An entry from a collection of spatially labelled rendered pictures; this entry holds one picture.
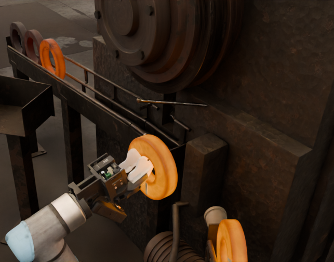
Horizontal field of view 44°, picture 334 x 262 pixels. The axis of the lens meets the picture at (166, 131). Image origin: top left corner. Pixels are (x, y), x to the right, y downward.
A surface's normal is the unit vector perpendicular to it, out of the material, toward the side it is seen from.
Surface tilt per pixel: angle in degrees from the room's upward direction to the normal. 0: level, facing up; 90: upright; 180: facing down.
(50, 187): 0
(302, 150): 0
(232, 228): 2
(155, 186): 89
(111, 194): 91
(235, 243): 23
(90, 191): 91
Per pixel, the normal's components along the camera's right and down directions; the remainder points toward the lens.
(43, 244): 0.58, 0.27
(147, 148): -0.77, 0.28
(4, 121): -0.03, -0.86
